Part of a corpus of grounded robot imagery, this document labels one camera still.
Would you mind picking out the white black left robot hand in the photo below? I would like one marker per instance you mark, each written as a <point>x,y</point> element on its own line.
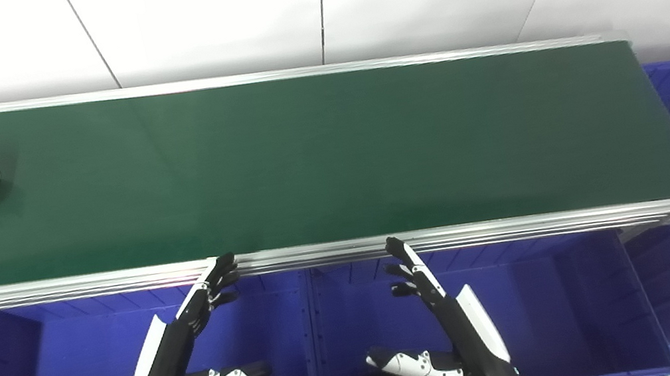
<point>162,370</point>

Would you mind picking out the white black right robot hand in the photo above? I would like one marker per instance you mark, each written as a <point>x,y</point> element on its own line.
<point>473,341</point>

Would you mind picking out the green conveyor belt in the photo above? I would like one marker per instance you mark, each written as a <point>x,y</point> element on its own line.
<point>451,239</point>
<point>317,157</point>

